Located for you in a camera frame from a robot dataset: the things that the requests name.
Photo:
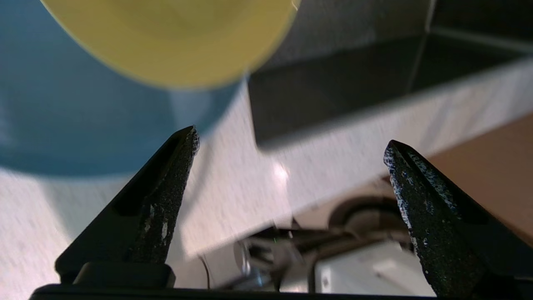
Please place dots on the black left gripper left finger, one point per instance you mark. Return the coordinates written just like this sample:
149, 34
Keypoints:
137, 221

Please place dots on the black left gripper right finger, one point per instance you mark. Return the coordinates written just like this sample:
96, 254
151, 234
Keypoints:
449, 241

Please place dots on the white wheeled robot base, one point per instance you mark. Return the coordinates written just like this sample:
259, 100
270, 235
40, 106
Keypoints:
366, 266

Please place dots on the stainless steel sink basin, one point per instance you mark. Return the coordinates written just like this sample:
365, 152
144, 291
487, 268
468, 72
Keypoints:
333, 83

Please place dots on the blue-grey plate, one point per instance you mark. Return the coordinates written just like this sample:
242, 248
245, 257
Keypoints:
62, 125

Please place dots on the yellow-green bowl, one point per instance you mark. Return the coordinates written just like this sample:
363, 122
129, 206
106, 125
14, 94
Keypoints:
166, 41

